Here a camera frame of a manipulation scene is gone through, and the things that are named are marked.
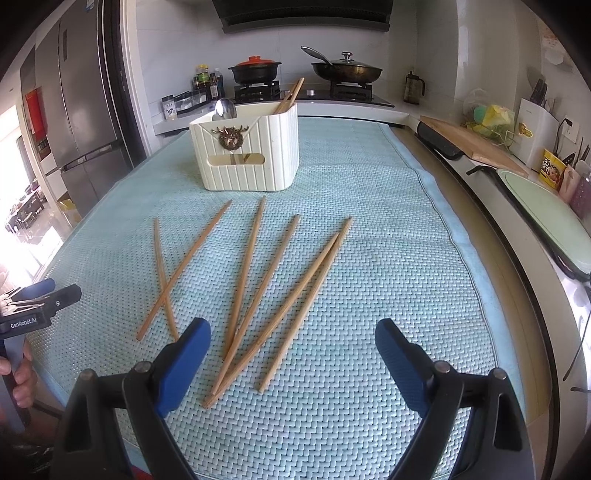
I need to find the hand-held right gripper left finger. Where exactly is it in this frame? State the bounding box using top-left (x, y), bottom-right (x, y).
top-left (54, 318), bottom-right (212, 480)

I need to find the glass wok lid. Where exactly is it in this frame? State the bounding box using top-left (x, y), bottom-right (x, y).
top-left (311, 52), bottom-right (383, 71)

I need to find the yellow paper cup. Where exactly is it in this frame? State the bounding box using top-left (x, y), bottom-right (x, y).
top-left (538, 148), bottom-right (568, 188)

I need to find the cream ribbed utensil holder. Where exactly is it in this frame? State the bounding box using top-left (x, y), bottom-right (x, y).
top-left (189, 102), bottom-right (300, 191)

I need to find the pink cup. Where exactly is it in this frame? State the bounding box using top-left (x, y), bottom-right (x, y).
top-left (558, 166), bottom-right (580, 195)

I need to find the wooden cutting board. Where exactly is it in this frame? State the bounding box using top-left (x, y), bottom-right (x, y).
top-left (419, 115), bottom-right (529, 178)

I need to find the light teal table towel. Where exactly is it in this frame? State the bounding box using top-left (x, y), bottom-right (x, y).
top-left (25, 115), bottom-right (527, 480)

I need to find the dark wok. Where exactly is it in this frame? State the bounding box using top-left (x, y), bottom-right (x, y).
top-left (301, 45), bottom-right (384, 85)

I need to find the dark glass kettle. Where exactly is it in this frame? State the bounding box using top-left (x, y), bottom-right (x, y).
top-left (404, 70), bottom-right (426, 105)

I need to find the black board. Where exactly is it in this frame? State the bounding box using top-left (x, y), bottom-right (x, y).
top-left (416, 120), bottom-right (464, 161)

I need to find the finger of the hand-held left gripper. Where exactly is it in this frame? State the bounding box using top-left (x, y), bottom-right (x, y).
top-left (44, 285), bottom-right (82, 311)
top-left (18, 279), bottom-right (55, 301)

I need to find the yellow green plastic bag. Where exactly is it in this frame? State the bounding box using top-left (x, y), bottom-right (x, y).
top-left (463, 88), bottom-right (517, 139)

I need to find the black gas hob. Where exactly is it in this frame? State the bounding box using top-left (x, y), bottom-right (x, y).
top-left (231, 80), bottom-right (395, 108)

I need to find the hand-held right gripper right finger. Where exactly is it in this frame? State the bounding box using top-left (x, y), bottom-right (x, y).
top-left (375, 318), bottom-right (536, 480)

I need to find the black range hood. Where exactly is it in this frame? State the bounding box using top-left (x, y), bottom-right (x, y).
top-left (211, 0), bottom-right (394, 34)

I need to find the light green cutting board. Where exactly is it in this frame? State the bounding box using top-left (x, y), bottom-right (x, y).
top-left (496, 169), bottom-right (591, 278)

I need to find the dark wooden dining furniture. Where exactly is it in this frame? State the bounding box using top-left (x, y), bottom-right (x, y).
top-left (4, 182), bottom-right (47, 236)

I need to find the grey refrigerator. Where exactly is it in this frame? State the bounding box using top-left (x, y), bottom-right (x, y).
top-left (21, 0), bottom-right (134, 217)

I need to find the person's left hand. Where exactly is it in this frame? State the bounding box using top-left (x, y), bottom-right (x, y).
top-left (0, 342), bottom-right (38, 408)

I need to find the white knife block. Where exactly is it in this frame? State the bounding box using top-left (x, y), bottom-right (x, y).
top-left (512, 98), bottom-right (561, 172)

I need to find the printed hanging towel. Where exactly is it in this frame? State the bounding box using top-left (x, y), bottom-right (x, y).
top-left (538, 23), bottom-right (573, 65)

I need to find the black door frame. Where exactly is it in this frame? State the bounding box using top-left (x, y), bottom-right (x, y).
top-left (99, 0), bottom-right (148, 167)

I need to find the black casserole pot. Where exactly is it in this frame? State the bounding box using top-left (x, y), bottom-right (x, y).
top-left (228, 61), bottom-right (282, 86)

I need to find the metal spoon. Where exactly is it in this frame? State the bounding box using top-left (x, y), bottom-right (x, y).
top-left (213, 98), bottom-right (238, 121)

